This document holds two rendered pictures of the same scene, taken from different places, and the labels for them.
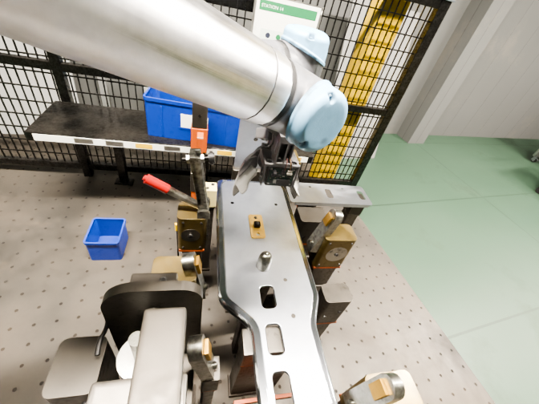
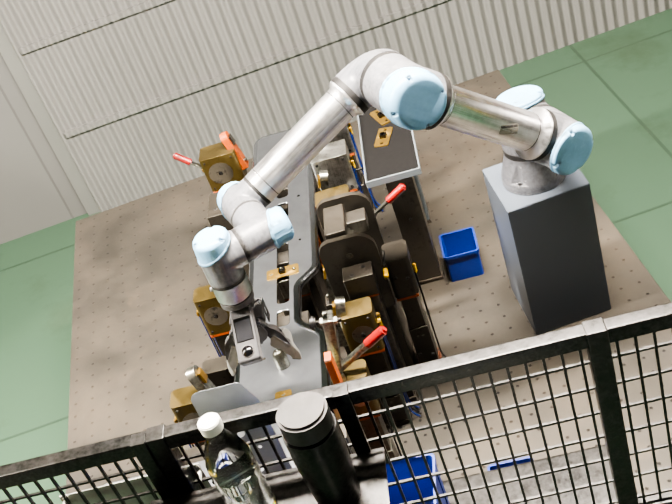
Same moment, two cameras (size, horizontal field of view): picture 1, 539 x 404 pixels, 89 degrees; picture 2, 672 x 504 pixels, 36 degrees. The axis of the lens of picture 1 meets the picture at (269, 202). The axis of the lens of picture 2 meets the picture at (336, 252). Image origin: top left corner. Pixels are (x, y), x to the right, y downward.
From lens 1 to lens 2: 2.34 m
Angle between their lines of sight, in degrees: 99
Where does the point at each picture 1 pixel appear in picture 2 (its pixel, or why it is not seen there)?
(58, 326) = (525, 410)
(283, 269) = (263, 366)
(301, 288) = not seen: hidden behind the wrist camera
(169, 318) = (331, 229)
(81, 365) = (391, 250)
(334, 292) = (217, 364)
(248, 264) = (297, 363)
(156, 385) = (332, 211)
